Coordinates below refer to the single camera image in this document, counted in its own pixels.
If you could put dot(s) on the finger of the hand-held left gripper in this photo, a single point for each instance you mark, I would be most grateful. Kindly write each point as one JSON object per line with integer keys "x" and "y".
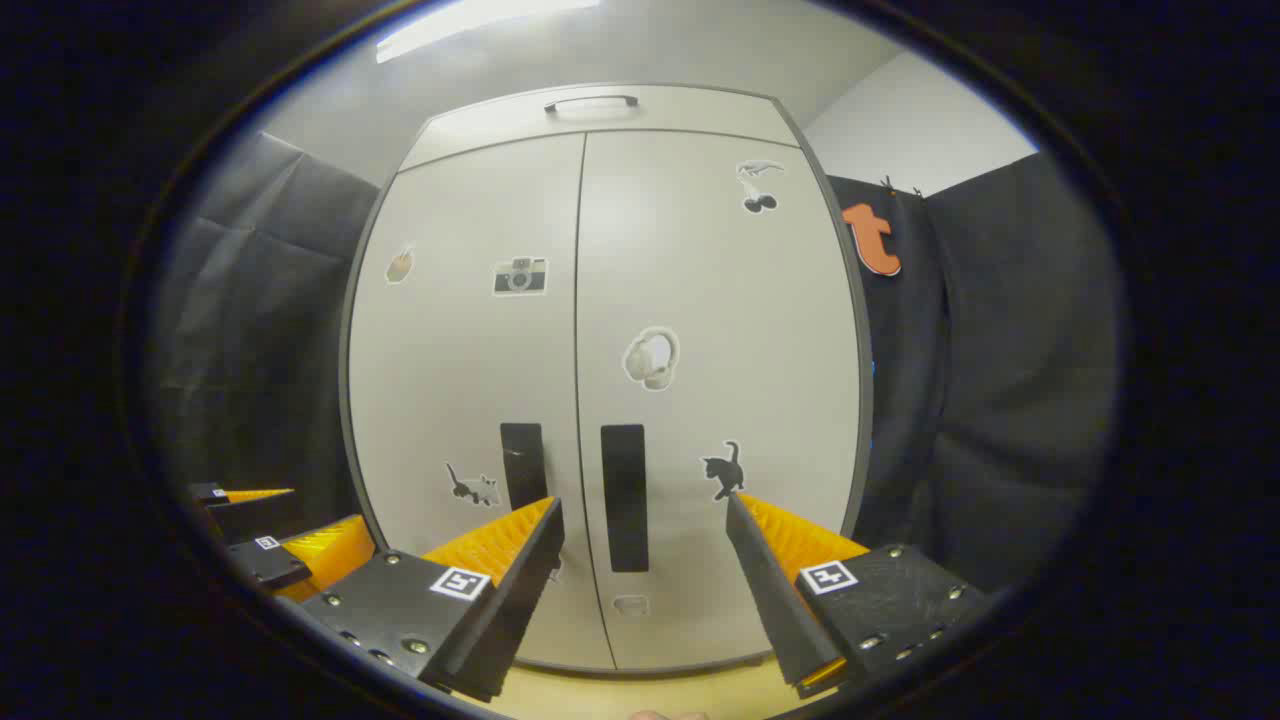
{"x": 265, "y": 562}
{"x": 255, "y": 518}

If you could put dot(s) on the white cabinet drawer front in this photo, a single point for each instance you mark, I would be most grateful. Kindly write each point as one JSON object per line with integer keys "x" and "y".
{"x": 680, "y": 115}

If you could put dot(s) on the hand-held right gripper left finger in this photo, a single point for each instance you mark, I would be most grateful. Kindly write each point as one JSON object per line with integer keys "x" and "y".
{"x": 520, "y": 590}

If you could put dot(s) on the black backdrop cloth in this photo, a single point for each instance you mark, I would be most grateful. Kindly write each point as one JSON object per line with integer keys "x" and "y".
{"x": 260, "y": 350}
{"x": 1000, "y": 400}

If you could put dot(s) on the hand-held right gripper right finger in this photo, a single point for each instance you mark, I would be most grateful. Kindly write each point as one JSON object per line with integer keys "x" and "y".
{"x": 765, "y": 590}

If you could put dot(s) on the white double-door shoe cabinet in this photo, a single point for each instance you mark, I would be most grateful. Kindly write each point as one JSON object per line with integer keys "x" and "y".
{"x": 866, "y": 400}

